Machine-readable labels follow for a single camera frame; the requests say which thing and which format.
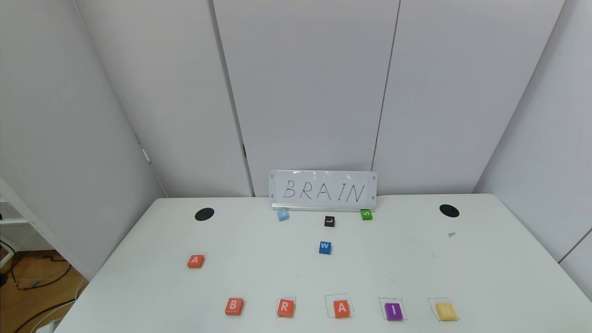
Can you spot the white power strip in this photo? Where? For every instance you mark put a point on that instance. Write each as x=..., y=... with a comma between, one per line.
x=48, y=327

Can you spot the yellow block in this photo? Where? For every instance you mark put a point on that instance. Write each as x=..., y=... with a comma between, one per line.
x=446, y=311

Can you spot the green block letter S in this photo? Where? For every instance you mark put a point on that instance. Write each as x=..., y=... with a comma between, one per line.
x=366, y=214

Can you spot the orange block letter A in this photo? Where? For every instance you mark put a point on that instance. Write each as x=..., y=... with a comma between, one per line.
x=195, y=261
x=342, y=308

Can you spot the blue block letter W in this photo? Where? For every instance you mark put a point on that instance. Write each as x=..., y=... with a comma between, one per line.
x=325, y=247

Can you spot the light blue block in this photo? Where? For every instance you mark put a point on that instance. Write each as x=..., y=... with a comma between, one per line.
x=283, y=214

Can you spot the white sign reading BRAIN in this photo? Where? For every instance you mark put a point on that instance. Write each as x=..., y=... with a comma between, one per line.
x=323, y=190

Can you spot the purple block letter I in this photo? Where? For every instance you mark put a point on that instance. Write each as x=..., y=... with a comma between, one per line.
x=393, y=311

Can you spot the black block letter L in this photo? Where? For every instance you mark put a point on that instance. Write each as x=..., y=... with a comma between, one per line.
x=329, y=221

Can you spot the orange block letter R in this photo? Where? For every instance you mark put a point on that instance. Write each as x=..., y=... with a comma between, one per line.
x=286, y=307

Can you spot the black round table grommet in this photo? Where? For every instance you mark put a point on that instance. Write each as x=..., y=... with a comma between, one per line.
x=204, y=213
x=449, y=210

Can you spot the orange block letter B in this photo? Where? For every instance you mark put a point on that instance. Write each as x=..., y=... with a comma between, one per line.
x=234, y=305

